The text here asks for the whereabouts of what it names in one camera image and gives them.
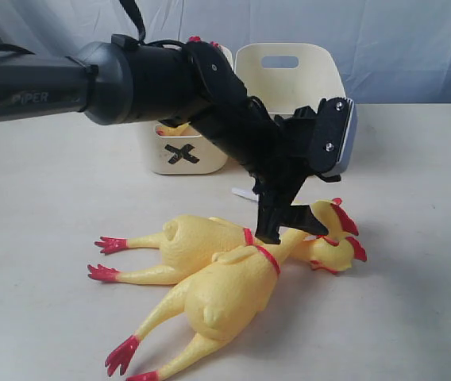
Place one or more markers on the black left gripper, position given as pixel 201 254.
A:
pixel 272 151

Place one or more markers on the yellow rubber chicken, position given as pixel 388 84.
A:
pixel 223 297
pixel 187 244
pixel 165 131

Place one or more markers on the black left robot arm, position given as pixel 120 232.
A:
pixel 125 81

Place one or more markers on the cream bin marked X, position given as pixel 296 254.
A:
pixel 186 155

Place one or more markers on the cream bin marked O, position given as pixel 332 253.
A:
pixel 286 76

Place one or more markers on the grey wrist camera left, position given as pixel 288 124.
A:
pixel 333 137

